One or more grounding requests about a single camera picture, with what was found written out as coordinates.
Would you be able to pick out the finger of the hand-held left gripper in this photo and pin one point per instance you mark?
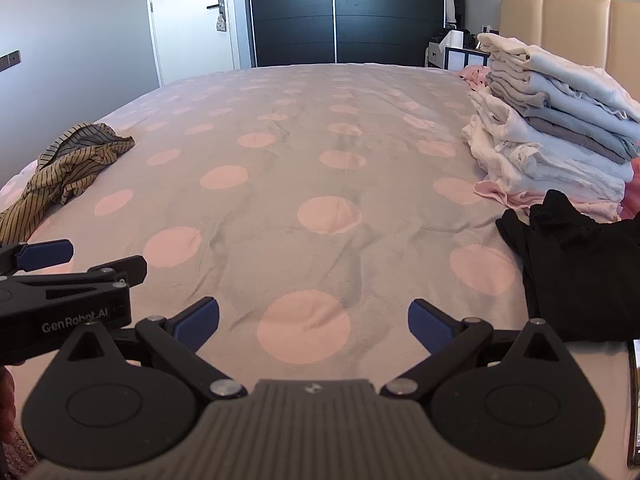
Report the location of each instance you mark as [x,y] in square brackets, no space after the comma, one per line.
[45,254]
[125,270]

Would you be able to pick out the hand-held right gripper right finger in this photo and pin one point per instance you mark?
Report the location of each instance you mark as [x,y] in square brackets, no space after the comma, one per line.
[430,327]

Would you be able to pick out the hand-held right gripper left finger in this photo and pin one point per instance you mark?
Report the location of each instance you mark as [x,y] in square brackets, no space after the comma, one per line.
[197,325]

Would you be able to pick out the stack of folded clothes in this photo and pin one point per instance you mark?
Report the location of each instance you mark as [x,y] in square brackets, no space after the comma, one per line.
[550,110]

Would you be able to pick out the crumpled tan striped shirt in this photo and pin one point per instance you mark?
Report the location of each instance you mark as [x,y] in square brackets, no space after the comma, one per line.
[95,145]

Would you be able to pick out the purple fuzzy garment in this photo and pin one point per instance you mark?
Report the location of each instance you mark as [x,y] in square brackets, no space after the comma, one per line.
[15,455]

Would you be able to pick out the black garment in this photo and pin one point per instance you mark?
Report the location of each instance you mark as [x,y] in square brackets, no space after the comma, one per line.
[575,270]

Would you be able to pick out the grey bed cover pink dots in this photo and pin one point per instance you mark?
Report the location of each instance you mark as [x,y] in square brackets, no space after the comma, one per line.
[300,160]

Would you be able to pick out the smartphone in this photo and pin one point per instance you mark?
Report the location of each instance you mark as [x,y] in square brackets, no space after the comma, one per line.
[635,400]

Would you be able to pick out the white door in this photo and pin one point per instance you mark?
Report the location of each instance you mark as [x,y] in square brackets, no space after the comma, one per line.
[185,35]

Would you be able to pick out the pink floral garment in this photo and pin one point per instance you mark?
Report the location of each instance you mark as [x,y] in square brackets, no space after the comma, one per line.
[475,77]

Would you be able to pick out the white nightstand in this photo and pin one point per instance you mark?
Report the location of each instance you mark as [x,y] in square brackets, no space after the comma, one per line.
[437,55]

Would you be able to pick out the black sliding wardrobe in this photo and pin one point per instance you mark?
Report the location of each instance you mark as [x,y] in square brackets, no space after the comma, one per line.
[300,25]

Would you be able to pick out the beige padded headboard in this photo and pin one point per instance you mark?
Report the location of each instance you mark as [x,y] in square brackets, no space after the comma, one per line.
[565,20]

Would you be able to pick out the dark wall switch panel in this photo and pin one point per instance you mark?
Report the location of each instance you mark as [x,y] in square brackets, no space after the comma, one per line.
[10,60]

